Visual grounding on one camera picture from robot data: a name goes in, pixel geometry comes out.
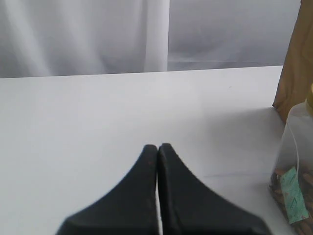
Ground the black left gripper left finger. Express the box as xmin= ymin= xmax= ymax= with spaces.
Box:
xmin=57 ymin=144 xmax=157 ymax=235

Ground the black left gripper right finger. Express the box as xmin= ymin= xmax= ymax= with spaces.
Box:
xmin=158 ymin=143 xmax=268 ymax=235

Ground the nut jar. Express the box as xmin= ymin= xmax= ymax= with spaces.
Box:
xmin=269 ymin=89 xmax=313 ymax=235

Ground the brown paper bag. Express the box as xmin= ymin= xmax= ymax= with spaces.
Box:
xmin=273 ymin=0 xmax=313 ymax=123

